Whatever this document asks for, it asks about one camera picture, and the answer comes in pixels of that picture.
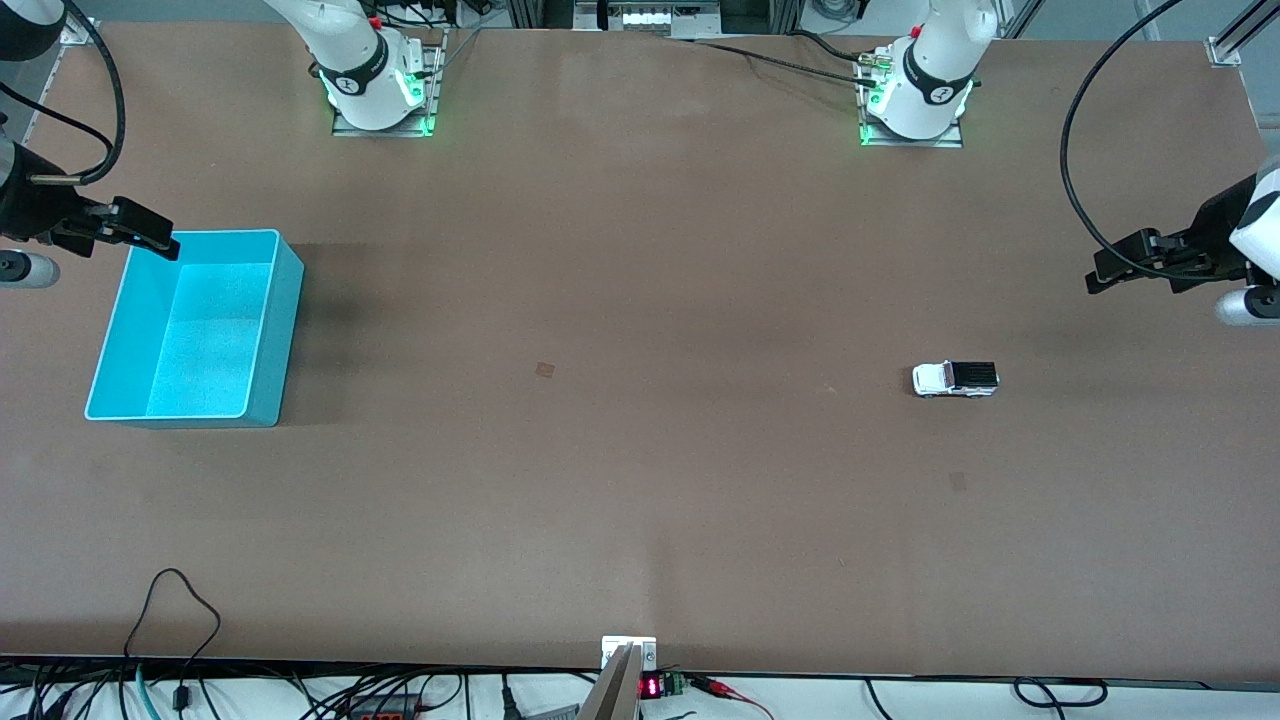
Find aluminium frame profile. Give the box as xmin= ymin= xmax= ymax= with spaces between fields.
xmin=1205 ymin=0 xmax=1280 ymax=69

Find short black table cable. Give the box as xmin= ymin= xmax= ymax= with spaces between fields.
xmin=790 ymin=30 xmax=873 ymax=63

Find long black table cable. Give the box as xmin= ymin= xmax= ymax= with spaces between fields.
xmin=665 ymin=36 xmax=883 ymax=89

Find grey power strip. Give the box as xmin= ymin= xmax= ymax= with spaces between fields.
xmin=573 ymin=0 xmax=723 ymax=33

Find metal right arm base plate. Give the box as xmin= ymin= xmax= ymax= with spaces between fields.
xmin=332 ymin=28 xmax=448 ymax=138

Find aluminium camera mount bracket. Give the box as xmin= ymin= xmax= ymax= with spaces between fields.
xmin=578 ymin=636 xmax=658 ymax=720

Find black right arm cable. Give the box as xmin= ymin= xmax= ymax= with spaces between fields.
xmin=0 ymin=0 xmax=127 ymax=187

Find thin black looped cable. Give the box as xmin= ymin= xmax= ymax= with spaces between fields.
xmin=123 ymin=568 xmax=223 ymax=713

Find white jeep toy black roof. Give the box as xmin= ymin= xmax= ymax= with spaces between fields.
xmin=912 ymin=360 xmax=1000 ymax=399

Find red and black clip leads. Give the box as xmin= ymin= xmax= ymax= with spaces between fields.
xmin=685 ymin=675 xmax=776 ymax=720

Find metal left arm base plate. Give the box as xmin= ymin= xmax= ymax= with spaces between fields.
xmin=858 ymin=45 xmax=966 ymax=149

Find turquoise plastic bin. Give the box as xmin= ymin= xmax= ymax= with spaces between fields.
xmin=84 ymin=229 xmax=305 ymax=430

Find black flat looped cable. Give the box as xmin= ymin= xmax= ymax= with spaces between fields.
xmin=1012 ymin=678 xmax=1109 ymax=709

